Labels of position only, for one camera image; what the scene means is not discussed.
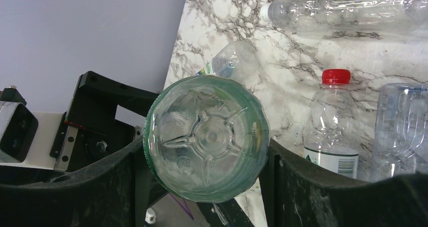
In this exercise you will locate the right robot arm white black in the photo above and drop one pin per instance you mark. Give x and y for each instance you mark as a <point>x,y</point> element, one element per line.
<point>118,149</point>

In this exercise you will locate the red nongfu label bottle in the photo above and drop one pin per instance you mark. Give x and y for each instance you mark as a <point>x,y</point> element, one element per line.
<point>330,133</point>

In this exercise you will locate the green tinted bottle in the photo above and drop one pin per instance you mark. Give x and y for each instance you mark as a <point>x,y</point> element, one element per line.
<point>206,139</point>

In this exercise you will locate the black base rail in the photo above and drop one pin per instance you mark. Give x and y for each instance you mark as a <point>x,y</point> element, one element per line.
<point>225,214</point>

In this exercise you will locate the blue green label bottle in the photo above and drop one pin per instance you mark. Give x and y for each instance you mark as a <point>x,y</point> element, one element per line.
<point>237,61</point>

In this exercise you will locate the clear blue tinted bottle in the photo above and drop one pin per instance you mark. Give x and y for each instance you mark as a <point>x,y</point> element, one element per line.
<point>400,140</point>

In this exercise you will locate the clear unlabelled bottle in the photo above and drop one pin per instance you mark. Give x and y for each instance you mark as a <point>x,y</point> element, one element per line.
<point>389,16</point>

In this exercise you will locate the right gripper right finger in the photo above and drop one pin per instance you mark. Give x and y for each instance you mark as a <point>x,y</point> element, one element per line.
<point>297,192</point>

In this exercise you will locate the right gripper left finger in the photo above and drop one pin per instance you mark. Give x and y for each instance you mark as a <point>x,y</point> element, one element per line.
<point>113,191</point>

